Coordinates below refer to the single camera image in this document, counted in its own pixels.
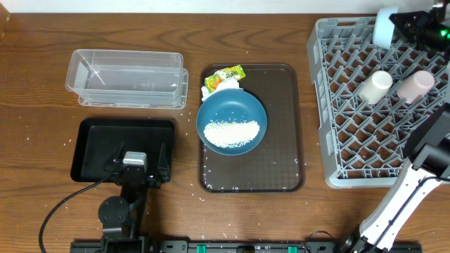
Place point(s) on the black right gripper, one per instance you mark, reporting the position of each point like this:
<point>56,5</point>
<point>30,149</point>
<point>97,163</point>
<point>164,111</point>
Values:
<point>418,29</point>

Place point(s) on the dark blue plate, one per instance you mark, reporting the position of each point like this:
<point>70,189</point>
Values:
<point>231,106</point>

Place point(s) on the brown serving tray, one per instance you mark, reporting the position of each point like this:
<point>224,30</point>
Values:
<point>276,164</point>

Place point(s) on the clear plastic bin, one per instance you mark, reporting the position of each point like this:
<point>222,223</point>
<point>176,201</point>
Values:
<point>85,63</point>

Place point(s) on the grey dishwasher rack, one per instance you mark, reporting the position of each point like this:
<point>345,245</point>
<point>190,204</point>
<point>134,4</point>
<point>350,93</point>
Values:
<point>362,144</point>

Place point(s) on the black plastic tray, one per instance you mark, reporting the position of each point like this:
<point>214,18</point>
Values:
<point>98,137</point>

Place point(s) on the green yellow snack wrapper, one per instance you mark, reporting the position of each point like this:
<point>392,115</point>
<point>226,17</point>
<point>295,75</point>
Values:
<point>236,72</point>

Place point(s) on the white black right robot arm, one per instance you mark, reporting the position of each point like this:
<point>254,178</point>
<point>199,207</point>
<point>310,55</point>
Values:
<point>426,166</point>

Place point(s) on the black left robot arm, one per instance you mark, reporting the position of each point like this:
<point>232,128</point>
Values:
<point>121,215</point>

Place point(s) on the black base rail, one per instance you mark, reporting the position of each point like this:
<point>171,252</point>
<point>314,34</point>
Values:
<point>180,246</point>

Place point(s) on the light blue bowl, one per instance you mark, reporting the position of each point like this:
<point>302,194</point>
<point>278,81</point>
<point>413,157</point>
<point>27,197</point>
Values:
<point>384,28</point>

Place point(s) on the crumpled white tissue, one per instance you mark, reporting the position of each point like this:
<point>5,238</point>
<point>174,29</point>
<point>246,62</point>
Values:
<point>229,83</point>

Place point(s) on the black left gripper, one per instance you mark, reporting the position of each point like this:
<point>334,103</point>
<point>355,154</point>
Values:
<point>151,178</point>

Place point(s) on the cream white cup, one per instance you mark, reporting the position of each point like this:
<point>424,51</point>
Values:
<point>376,86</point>

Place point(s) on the pink cup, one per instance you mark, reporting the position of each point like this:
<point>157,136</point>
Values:
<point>416,86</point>

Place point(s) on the white rice pile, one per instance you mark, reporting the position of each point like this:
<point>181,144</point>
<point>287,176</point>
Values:
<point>231,134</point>

